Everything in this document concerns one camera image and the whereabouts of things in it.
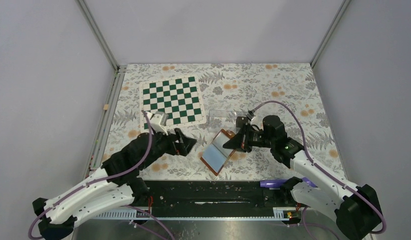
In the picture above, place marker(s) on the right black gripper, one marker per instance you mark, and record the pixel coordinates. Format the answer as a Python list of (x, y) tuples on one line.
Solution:
[(241, 141)]

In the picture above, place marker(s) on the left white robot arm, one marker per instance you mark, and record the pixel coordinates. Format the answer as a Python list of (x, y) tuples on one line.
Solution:
[(116, 183)]

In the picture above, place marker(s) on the clear plastic box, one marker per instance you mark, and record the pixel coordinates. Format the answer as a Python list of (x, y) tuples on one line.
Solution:
[(223, 119)]

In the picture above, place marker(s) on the aluminium frame rail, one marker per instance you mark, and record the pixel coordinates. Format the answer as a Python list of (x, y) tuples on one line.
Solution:
[(101, 136)]

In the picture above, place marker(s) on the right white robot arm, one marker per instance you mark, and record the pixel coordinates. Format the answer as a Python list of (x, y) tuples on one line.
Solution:
[(355, 209)]

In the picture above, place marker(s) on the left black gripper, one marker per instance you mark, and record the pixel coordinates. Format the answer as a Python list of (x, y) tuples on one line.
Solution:
[(184, 147)]

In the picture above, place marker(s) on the floral tablecloth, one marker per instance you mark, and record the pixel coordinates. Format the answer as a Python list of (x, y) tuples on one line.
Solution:
[(288, 90)]

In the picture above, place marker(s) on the green white chessboard mat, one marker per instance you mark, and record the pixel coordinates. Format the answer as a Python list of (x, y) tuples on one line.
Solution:
[(179, 97)]

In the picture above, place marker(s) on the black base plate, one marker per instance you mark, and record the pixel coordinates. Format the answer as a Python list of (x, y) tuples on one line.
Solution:
[(222, 199)]

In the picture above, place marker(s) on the purple marker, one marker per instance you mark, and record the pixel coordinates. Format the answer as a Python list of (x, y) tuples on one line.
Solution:
[(272, 184)]

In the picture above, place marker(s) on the brown leather card holder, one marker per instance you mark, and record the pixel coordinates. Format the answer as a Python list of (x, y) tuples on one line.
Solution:
[(214, 155)]

